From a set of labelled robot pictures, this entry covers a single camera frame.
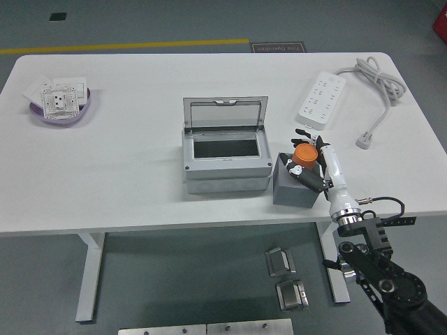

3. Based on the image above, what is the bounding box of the white printed socket panel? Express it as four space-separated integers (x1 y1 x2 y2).
38 84 78 121

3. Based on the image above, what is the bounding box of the grey power cord with plug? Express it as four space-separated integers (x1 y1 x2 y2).
333 57 408 150

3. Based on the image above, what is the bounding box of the large metal floor block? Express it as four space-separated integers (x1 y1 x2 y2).
275 278 310 312

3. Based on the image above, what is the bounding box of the small metal floor block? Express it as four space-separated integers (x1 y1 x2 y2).
264 246 297 278

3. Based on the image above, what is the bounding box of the dark floor sign with text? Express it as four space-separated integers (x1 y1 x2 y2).
249 42 307 54

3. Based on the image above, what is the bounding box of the grey cube with round hole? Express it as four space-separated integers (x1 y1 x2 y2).
272 151 322 209

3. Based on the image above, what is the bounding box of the purple bowl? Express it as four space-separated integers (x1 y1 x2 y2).
28 87 92 127

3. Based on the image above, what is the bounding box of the white power strip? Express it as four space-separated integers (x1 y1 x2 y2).
296 70 346 131

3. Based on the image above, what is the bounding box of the white table leg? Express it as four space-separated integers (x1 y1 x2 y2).
316 221 351 304
75 232 106 322

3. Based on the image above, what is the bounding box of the white switch plate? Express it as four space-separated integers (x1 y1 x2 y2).
52 76 88 105

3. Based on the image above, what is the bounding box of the red object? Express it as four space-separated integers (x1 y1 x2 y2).
432 6 447 36

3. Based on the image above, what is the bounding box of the orange cylinder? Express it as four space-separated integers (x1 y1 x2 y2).
292 143 319 172

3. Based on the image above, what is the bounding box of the grey junction box clear lid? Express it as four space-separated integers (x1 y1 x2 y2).
181 96 273 195

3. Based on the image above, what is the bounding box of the robot right hand white black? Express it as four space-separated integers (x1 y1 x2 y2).
284 128 359 219

